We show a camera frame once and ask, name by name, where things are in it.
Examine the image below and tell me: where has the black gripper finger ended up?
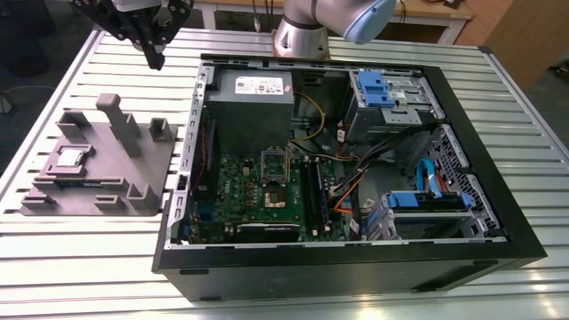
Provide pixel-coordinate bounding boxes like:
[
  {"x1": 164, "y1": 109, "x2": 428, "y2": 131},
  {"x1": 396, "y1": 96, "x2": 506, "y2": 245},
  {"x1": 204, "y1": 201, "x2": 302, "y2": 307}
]
[
  {"x1": 153, "y1": 0, "x2": 194, "y2": 71},
  {"x1": 73, "y1": 0, "x2": 156, "y2": 69}
]

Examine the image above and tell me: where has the silver CPU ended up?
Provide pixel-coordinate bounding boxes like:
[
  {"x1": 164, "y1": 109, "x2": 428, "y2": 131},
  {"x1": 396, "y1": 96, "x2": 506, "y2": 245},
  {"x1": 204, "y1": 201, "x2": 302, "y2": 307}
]
[{"x1": 56, "y1": 149, "x2": 87, "y2": 167}]

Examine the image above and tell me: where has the black CPU socket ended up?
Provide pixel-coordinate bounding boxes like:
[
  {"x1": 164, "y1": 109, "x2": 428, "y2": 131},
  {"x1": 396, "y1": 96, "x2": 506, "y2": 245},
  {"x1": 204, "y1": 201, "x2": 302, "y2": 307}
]
[{"x1": 261, "y1": 190, "x2": 289, "y2": 209}]

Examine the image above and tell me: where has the grey power supply unit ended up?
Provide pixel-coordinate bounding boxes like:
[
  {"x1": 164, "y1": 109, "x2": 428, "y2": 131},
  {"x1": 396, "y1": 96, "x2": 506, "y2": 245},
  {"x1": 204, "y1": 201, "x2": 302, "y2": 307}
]
[{"x1": 204, "y1": 69, "x2": 296, "y2": 149}]

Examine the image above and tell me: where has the grey parts rack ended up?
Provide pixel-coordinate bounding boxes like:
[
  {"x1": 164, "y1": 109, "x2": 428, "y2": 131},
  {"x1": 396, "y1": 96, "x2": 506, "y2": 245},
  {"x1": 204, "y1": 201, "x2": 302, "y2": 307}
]
[{"x1": 20, "y1": 93, "x2": 185, "y2": 217}]

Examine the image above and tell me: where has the blue plastic disk carrier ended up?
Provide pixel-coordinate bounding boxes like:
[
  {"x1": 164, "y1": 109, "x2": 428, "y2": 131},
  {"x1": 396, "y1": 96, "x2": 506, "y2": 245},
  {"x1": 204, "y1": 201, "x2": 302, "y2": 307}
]
[{"x1": 357, "y1": 71, "x2": 397, "y2": 108}]

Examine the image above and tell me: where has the thin metal locking lever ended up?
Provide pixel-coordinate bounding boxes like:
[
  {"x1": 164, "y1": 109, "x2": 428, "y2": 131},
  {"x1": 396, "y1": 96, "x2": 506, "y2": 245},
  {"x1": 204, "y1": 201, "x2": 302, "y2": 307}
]
[{"x1": 286, "y1": 146, "x2": 297, "y2": 187}]

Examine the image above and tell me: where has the green motherboard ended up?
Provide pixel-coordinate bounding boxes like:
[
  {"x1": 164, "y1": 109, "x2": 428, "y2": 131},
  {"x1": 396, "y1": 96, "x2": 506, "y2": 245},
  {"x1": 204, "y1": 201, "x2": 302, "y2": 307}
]
[{"x1": 188, "y1": 146, "x2": 352, "y2": 244}]

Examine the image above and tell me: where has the silver drive cage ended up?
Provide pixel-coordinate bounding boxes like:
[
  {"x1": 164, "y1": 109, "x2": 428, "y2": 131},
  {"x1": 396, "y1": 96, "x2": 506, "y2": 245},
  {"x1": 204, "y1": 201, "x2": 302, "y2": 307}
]
[{"x1": 346, "y1": 69, "x2": 445, "y2": 143}]

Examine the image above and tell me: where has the black RAM slot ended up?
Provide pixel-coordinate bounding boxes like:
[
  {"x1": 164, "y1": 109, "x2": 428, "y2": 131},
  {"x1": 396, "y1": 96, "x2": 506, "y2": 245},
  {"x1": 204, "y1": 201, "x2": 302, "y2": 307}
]
[
  {"x1": 309, "y1": 157, "x2": 325, "y2": 234},
  {"x1": 304, "y1": 157, "x2": 318, "y2": 235},
  {"x1": 298, "y1": 157, "x2": 313, "y2": 235}
]

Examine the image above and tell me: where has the black graphics card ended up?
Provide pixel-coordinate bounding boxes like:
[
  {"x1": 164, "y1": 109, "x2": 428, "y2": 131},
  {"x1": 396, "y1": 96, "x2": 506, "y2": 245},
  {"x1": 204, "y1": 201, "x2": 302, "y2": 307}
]
[{"x1": 224, "y1": 221, "x2": 301, "y2": 244}]

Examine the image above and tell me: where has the black disk in blue carrier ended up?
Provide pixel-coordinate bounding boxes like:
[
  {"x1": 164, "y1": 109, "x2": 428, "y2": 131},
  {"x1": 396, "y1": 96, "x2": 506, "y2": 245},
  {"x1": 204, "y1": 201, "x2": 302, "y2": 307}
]
[{"x1": 384, "y1": 190, "x2": 473, "y2": 214}]

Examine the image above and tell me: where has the brown wooden cabinet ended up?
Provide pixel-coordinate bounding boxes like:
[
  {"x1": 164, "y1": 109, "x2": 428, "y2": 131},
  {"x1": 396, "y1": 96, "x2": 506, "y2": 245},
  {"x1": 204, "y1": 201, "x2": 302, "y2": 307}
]
[{"x1": 456, "y1": 0, "x2": 569, "y2": 91}]

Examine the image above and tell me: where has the silver disk bay cage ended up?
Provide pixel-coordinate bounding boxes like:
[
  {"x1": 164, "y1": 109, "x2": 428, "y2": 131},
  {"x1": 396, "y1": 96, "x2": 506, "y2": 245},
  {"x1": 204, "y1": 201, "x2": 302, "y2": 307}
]
[{"x1": 364, "y1": 193, "x2": 508, "y2": 241}]

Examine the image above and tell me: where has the black open PC case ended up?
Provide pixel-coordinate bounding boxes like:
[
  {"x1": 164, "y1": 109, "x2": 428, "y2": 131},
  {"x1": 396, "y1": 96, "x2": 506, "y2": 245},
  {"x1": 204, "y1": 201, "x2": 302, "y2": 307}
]
[{"x1": 150, "y1": 53, "x2": 549, "y2": 303}]

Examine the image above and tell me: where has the yellow wire bundle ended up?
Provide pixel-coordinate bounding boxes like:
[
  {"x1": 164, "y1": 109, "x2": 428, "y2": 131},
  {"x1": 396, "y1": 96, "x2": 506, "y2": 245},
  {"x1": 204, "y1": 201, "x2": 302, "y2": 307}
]
[{"x1": 290, "y1": 91, "x2": 328, "y2": 143}]

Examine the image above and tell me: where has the metal socket cover frame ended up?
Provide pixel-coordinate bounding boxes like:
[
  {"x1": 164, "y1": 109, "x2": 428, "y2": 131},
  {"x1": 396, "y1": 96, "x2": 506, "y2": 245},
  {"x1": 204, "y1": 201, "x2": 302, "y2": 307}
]
[{"x1": 260, "y1": 148, "x2": 292, "y2": 186}]

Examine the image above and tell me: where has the wooden desk with white frame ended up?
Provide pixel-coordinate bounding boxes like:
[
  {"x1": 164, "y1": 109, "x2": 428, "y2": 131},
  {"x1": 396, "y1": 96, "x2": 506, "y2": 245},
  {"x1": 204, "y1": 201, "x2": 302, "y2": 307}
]
[{"x1": 194, "y1": 0, "x2": 474, "y2": 46}]

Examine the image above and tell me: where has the black cable bundle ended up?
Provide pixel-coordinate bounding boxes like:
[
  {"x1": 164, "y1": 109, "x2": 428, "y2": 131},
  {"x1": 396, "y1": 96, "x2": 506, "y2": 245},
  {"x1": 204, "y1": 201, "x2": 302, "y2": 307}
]
[{"x1": 328, "y1": 123, "x2": 441, "y2": 201}]

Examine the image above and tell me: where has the orange wire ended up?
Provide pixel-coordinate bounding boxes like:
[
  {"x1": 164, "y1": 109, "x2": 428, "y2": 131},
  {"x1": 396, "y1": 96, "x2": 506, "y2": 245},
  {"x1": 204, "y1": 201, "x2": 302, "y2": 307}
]
[{"x1": 330, "y1": 185, "x2": 360, "y2": 215}]

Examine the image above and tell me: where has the blue wire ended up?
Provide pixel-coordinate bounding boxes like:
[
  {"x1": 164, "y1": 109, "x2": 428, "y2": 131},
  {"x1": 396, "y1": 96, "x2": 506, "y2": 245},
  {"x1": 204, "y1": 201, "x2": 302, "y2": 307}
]
[{"x1": 416, "y1": 158, "x2": 446, "y2": 198}]

